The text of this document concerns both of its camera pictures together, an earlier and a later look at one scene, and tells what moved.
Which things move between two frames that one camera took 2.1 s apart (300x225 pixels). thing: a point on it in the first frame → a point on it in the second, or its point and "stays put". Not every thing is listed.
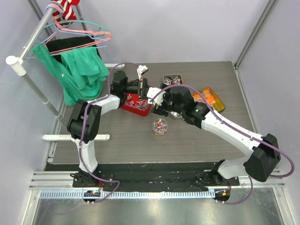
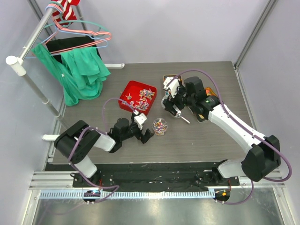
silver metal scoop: [176, 114] stays put
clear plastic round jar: [159, 125] stays put
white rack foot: [121, 66] stays put
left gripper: [142, 88] → [143, 138]
